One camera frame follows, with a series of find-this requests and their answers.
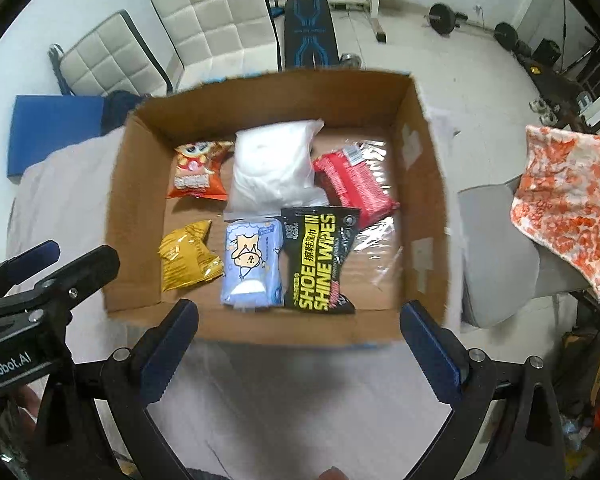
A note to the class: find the blue cartoon wipes pack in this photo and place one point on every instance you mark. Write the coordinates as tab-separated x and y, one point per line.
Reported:
252	277

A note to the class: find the grey chair cushion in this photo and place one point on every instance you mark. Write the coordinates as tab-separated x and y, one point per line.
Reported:
502	268

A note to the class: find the black blue workout bench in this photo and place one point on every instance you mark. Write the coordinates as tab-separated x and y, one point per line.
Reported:
310	39

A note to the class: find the metal dumbbell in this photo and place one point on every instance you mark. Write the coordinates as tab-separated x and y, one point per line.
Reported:
350	61

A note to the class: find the dark blue clothing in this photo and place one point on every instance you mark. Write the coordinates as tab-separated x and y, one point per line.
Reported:
117	105

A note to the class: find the person's left hand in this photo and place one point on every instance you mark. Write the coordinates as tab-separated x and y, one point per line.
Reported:
28	406

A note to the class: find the red panda snack bag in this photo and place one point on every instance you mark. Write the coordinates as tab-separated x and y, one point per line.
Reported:
197	170

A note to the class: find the white padded chair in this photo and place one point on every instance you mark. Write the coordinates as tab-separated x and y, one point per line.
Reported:
112	57
220	39

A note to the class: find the brown cardboard box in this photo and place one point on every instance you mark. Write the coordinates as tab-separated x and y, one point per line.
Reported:
354	105

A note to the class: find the yellow snack bag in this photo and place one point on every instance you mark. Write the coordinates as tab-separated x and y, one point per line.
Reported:
186	259

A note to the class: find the orange white floral cloth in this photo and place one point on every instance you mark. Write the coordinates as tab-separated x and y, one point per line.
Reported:
557	202

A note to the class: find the red packet in box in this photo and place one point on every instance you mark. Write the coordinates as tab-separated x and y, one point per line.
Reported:
352	176

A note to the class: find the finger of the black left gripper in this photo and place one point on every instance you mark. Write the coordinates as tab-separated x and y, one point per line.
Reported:
74	282
18	269

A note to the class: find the black yellow shoe wipes pack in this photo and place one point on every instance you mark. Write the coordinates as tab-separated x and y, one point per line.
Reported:
317	242

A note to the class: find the black barbell weight plate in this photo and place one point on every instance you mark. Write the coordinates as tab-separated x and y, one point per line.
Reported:
441	18

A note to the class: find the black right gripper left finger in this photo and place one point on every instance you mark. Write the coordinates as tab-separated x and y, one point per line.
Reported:
69	441

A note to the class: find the blue foam mat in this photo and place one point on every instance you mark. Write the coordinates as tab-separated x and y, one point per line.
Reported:
43	124

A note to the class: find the white soft pillow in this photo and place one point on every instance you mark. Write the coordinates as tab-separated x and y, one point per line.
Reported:
273	169

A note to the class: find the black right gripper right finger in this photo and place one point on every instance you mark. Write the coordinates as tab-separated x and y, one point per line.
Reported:
526	444

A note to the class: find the clear plastic bag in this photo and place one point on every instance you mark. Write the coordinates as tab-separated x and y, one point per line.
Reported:
379	246

